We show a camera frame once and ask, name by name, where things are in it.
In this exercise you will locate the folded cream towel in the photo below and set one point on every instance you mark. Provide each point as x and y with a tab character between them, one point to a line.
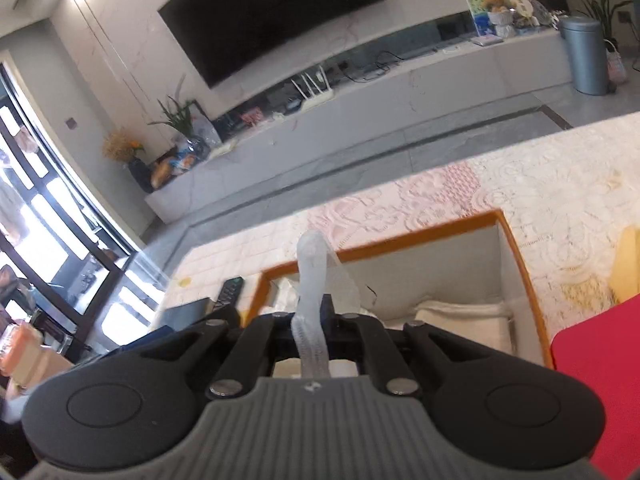
488	324

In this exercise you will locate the teddy bear display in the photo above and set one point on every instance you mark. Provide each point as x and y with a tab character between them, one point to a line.
499	20

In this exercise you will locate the white marble tv console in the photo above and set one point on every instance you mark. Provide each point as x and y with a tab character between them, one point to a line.
421	89

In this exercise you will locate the pink beige bag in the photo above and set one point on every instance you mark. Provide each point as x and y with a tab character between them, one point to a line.
25	360

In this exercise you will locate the woven checkered basket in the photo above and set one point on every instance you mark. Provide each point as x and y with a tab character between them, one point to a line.
616	69

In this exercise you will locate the white wifi router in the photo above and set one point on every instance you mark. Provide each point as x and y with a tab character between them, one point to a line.
313	87

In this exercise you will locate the yellow cloth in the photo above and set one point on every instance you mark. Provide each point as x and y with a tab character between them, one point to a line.
624	279

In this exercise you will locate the clear plastic bag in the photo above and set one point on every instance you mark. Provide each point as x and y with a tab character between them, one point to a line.
321	273

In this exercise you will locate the black remote control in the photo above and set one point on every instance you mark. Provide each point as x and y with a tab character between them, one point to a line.
229	294

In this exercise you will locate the black tablet device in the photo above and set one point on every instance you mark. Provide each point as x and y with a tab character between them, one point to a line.
180	317

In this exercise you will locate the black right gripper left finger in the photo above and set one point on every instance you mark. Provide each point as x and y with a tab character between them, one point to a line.
219	358

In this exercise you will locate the white storage box orange rim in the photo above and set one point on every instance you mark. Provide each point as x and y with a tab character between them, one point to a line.
473	260

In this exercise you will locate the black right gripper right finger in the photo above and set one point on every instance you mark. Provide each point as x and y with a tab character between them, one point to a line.
414	359

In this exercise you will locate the black wall television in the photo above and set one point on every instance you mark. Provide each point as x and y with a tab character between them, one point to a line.
220	37

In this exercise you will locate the dried yellow flowers vase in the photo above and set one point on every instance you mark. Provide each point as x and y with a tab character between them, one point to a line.
119	146

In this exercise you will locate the red flat mat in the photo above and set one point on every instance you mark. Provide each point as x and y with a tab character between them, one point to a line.
603	353

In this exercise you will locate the grey blue trash bin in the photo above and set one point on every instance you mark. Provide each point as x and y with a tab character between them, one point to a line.
586	52

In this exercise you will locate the green plant left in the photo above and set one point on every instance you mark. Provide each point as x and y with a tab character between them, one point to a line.
177	114

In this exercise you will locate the white lace tablecloth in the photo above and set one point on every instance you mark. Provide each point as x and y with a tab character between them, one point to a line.
567	198

